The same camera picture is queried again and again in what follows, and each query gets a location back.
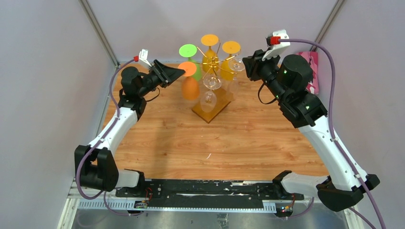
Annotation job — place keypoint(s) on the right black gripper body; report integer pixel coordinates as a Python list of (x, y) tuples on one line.
[(263, 70)]

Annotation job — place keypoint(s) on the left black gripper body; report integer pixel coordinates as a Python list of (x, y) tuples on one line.
[(150, 82)]

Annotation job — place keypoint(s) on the orange wine glass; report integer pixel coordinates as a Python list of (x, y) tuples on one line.
[(189, 87)]

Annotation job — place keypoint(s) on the green wine glass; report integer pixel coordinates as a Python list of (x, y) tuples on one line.
[(189, 51)]

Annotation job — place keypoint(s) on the gold wire glass rack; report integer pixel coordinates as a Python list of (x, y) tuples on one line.
[(222, 101)]

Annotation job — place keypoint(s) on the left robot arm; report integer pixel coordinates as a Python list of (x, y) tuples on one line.
[(95, 166)]

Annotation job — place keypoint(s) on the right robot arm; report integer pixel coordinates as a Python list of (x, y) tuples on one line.
[(287, 80)]

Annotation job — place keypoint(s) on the right clear wine glass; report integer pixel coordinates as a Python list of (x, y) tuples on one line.
[(236, 65)]

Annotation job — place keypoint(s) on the clear wine glass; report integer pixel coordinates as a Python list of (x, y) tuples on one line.
[(236, 65), (208, 100)]

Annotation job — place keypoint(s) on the right yellow wine glass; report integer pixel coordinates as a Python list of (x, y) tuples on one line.
[(231, 48)]

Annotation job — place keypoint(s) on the yellow wine glass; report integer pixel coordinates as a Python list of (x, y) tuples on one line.
[(231, 48), (209, 40)]

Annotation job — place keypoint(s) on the front clear wine glass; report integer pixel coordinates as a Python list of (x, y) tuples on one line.
[(208, 100)]

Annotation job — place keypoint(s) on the rear yellow wine glass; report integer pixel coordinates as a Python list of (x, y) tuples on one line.
[(209, 40)]

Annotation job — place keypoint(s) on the pink camouflage cloth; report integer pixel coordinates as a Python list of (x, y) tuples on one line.
[(313, 59)]

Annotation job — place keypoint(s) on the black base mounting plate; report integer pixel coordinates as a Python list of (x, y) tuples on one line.
[(225, 194)]

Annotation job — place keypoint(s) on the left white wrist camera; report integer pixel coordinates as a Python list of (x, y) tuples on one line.
[(143, 59)]

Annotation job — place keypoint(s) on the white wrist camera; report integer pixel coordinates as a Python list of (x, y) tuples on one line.
[(276, 47), (143, 59)]

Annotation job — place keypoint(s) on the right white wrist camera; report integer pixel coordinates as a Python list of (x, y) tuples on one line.
[(276, 47)]

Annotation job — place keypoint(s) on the aluminium frame rail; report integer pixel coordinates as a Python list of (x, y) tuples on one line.
[(107, 211)]

